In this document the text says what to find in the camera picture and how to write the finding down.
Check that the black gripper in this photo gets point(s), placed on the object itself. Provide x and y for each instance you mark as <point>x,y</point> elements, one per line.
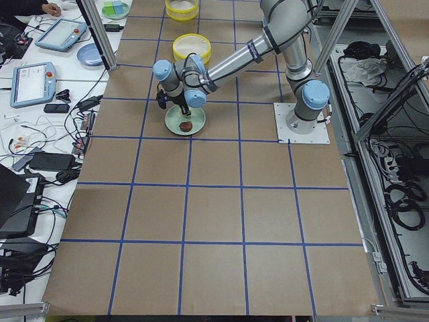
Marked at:
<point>182,106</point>

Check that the brown bun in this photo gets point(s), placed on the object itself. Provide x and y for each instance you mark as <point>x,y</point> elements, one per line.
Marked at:
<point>186,126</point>

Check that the yellow bamboo steamer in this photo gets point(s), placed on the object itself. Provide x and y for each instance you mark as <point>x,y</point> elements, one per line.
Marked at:
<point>192,43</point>
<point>182,10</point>

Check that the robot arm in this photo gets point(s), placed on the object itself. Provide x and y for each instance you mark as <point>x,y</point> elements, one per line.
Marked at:
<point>187,82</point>

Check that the light green plate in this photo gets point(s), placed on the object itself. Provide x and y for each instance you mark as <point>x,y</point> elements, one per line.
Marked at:
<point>174,117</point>

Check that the blue plate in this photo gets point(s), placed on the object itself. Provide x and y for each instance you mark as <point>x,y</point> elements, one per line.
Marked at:
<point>89,55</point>

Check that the black power adapter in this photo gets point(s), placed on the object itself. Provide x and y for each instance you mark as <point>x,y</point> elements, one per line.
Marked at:
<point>110,27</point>

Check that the green bowl with blocks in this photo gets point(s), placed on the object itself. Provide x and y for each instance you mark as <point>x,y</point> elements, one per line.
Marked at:
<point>115,10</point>

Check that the far teach pendant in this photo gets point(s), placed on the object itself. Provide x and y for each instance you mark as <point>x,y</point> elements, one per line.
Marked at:
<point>62,35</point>

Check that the teach pendant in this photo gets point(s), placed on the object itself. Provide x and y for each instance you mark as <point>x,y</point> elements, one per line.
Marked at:
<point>62,35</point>
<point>33,84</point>

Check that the near teach pendant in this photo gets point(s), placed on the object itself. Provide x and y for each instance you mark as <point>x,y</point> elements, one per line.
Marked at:
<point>33,84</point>

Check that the black laptop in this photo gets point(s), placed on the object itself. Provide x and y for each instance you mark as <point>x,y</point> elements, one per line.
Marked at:
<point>21,196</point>

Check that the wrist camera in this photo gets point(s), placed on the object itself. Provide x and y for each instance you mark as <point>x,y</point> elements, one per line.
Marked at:
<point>162,99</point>

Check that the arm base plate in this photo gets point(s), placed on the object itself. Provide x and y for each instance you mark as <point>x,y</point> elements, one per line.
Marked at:
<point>292,130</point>

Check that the aluminium frame post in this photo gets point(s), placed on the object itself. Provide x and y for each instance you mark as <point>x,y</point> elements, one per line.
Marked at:
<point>93,21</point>

